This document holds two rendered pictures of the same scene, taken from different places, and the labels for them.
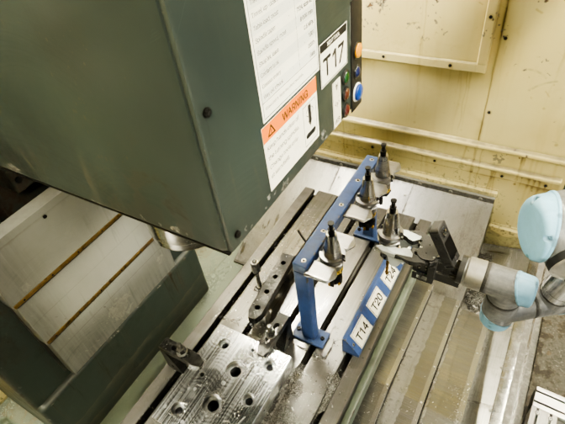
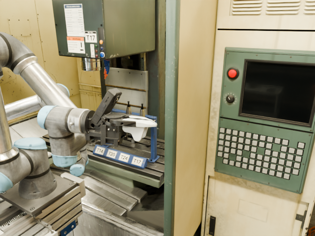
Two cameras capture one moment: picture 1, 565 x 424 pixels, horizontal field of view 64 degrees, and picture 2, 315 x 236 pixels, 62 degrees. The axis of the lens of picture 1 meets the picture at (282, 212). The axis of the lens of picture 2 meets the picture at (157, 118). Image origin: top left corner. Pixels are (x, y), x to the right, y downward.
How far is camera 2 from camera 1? 2.16 m
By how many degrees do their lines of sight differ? 71
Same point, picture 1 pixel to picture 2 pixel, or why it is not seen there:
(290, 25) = (75, 21)
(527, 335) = (92, 210)
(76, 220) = (123, 79)
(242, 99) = (63, 27)
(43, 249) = (115, 78)
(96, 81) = not seen: hidden behind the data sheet
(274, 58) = (71, 25)
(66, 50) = not seen: hidden behind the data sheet
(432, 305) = (127, 197)
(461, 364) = (93, 200)
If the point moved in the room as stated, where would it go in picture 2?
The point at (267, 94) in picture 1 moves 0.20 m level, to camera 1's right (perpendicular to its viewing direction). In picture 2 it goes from (68, 31) to (62, 32)
